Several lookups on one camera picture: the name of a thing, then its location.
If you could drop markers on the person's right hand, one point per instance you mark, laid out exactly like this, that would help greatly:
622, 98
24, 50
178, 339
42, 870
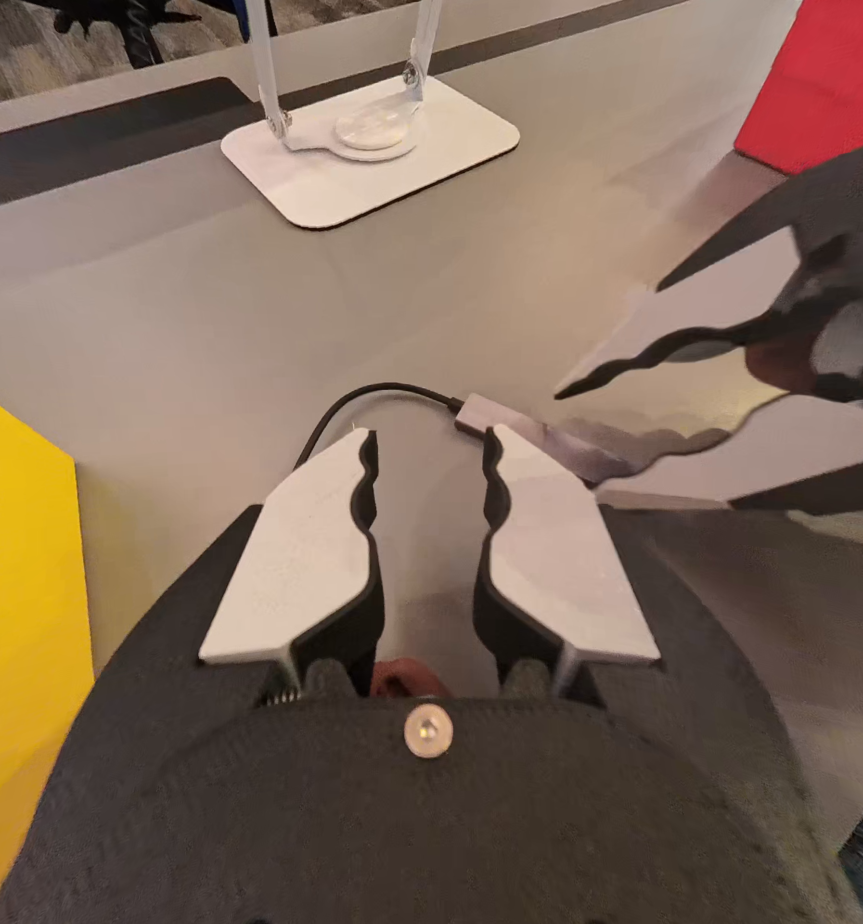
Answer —
778, 364

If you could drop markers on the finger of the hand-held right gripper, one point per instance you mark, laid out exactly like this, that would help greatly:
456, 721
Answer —
691, 303
763, 455

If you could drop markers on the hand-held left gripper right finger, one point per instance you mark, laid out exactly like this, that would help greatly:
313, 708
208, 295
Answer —
568, 577

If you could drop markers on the white metal stand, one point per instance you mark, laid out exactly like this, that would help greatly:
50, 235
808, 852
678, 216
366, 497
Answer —
373, 180

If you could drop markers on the grey usb hub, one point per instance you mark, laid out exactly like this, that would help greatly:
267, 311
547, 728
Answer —
532, 433

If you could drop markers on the red plastic bin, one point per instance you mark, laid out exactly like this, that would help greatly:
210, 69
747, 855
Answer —
821, 79

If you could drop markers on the yellow plastic bin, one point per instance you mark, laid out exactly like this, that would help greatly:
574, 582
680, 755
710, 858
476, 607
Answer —
20, 650

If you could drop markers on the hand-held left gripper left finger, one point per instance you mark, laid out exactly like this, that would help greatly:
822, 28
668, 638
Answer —
294, 577

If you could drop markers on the black office chair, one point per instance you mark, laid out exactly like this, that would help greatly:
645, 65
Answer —
135, 29

